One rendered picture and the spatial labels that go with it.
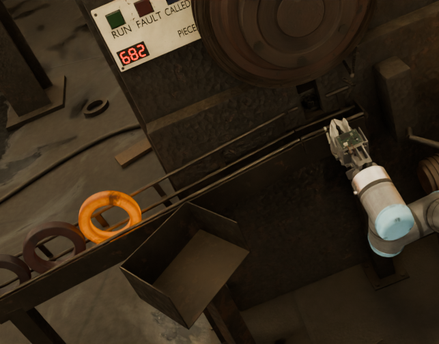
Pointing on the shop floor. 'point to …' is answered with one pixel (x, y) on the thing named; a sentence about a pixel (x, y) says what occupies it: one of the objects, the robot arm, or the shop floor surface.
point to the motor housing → (428, 179)
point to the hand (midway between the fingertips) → (335, 125)
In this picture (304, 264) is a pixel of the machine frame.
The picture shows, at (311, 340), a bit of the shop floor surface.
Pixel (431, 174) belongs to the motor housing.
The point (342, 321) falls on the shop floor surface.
